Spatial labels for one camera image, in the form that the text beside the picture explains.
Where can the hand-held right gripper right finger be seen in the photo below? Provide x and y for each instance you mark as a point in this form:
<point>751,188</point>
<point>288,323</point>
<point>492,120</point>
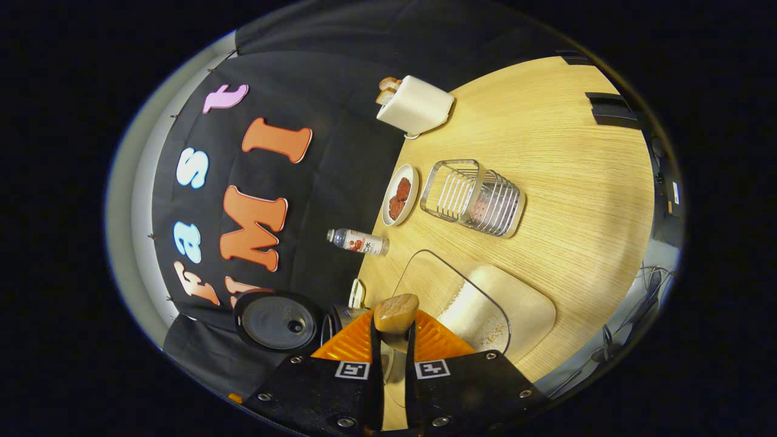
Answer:
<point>413,400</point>

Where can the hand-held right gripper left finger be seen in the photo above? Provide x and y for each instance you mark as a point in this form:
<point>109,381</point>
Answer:
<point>376,400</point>

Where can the black rice cooker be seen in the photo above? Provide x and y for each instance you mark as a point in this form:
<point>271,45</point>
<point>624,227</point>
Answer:
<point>273,321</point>

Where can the wooden spoon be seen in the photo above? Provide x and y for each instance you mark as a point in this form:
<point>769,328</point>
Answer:
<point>396,312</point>

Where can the white divided bean dish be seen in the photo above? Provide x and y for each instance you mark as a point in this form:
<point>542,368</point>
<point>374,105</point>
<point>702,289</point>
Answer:
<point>357,294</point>

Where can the small clear bottle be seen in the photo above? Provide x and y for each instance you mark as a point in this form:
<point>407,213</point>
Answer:
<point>361,241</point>

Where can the red meat piece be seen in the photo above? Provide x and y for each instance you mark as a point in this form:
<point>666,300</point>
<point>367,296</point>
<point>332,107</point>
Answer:
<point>396,208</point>
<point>403,189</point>

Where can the white round plate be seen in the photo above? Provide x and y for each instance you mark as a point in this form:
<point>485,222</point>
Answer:
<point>413,182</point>

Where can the white toaster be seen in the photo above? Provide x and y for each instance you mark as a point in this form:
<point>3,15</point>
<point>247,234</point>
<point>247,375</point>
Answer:
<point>419,106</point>

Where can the bread slice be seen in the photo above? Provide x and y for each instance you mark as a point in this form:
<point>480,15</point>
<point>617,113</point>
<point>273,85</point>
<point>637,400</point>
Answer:
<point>386,97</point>
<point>390,83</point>

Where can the black equipment stand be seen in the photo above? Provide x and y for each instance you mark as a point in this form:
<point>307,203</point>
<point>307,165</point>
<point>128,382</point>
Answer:
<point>665,200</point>

